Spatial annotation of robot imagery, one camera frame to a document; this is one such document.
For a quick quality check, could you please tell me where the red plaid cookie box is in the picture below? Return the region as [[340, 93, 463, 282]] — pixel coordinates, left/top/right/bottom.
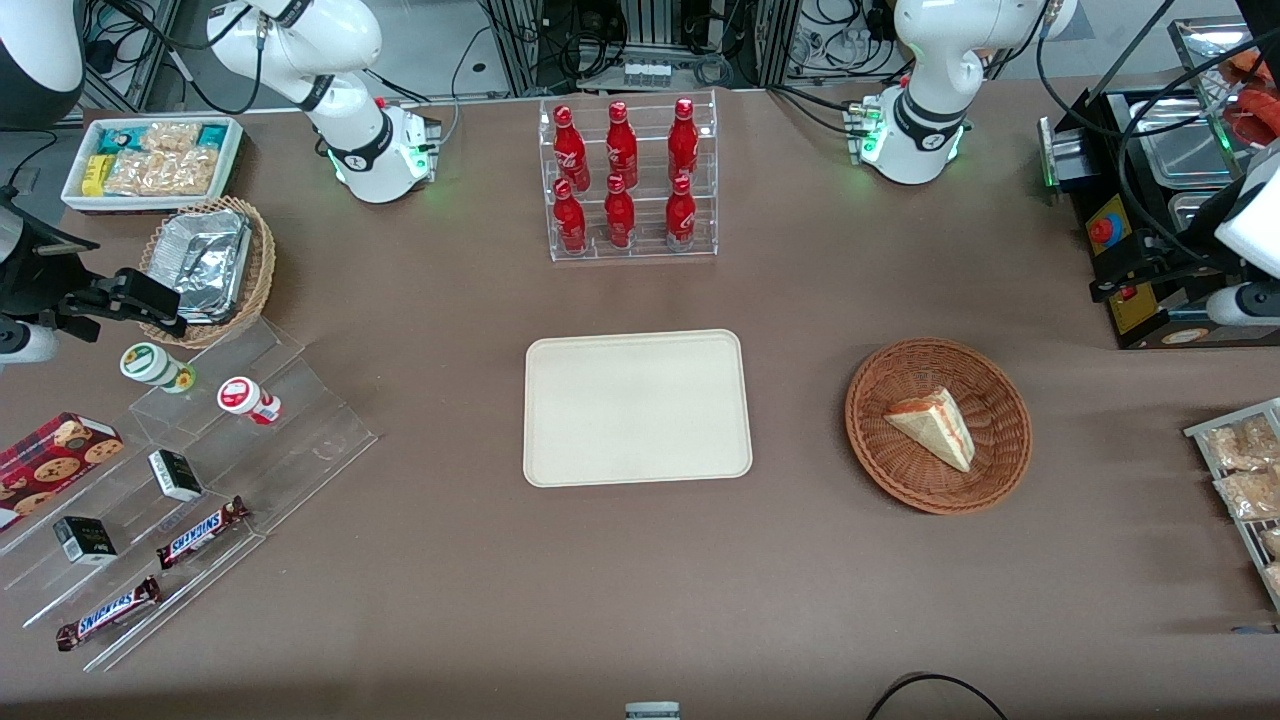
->
[[0, 411, 126, 532]]

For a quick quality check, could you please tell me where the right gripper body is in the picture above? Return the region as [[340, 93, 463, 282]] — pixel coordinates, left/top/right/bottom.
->
[[0, 192, 103, 319]]

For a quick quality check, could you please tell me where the green lid yogurt cup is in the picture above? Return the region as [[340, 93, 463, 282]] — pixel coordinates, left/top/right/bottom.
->
[[119, 342, 197, 394]]

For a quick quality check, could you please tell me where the snickers chocolate bar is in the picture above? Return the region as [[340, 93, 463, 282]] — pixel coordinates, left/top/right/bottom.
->
[[55, 576, 162, 653], [155, 496, 252, 571]]

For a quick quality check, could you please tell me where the small black box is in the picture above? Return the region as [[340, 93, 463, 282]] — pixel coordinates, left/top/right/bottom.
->
[[147, 449, 205, 503], [52, 515, 119, 567]]

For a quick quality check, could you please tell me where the red cola bottle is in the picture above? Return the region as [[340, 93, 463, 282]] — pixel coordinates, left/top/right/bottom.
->
[[667, 97, 700, 184], [606, 101, 639, 190], [603, 174, 637, 250], [553, 178, 588, 255], [553, 105, 588, 192], [664, 175, 698, 252]]

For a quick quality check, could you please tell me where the large clear cracker bag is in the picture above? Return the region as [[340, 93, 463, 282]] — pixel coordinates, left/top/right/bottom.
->
[[104, 148, 219, 198]]

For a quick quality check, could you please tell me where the white rectangular snack bin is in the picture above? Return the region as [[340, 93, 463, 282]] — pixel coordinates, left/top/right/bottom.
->
[[61, 116, 245, 215]]

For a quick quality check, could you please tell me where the tan wicker basket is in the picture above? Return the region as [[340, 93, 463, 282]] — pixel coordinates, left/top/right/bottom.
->
[[138, 196, 277, 350]]

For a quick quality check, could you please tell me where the round brown wicker basket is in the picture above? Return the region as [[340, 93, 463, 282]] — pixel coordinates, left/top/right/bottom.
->
[[845, 338, 1033, 516]]

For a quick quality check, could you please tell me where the silver foil tray stack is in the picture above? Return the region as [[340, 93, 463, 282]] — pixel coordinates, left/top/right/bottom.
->
[[151, 209, 252, 325]]

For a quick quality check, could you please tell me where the tray of wrapped pastries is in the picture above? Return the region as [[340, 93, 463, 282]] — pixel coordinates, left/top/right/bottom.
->
[[1183, 397, 1280, 614]]

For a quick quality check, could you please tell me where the red lid yogurt cup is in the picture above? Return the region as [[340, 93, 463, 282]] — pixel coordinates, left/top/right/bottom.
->
[[216, 375, 283, 426]]

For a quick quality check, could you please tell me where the red fried food skewer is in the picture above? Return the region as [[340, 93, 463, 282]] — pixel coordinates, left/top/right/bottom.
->
[[1227, 51, 1280, 87], [1234, 87, 1280, 147]]

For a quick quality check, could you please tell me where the triangular sandwich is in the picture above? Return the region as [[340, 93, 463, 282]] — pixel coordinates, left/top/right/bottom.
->
[[884, 387, 976, 474]]

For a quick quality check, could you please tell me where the clear acrylic stepped stand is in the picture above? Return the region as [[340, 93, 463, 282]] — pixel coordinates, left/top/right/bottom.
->
[[0, 317, 380, 674]]

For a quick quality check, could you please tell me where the clear acrylic bottle rack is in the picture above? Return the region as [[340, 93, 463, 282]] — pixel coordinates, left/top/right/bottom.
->
[[538, 89, 719, 264]]

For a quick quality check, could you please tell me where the clear rice cracker bag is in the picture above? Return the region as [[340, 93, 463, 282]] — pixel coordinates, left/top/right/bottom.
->
[[140, 121, 203, 154]]

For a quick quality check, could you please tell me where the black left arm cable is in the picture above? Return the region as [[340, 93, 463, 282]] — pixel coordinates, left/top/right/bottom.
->
[[1034, 0, 1280, 267]]

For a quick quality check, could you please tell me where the aluminium frame rack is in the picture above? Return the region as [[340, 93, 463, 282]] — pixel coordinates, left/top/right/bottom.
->
[[483, 0, 803, 97]]

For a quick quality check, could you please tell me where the cream rectangular serving tray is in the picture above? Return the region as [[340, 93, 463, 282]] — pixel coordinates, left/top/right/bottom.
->
[[523, 329, 754, 489]]

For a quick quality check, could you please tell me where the black looped floor cable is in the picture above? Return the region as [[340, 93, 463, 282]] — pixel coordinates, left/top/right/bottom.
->
[[864, 672, 1012, 720]]

